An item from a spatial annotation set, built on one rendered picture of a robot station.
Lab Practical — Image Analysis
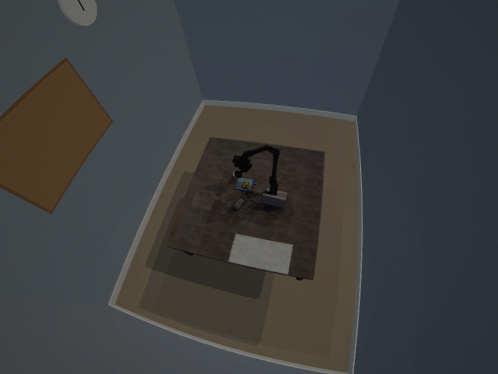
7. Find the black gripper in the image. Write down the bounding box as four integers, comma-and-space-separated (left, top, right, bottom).
234, 163, 252, 178

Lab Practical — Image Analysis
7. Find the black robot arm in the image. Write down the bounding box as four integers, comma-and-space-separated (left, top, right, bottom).
232, 145, 280, 196

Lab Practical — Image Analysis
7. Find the light blue flat mat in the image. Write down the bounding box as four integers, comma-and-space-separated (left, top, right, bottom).
235, 178, 253, 191

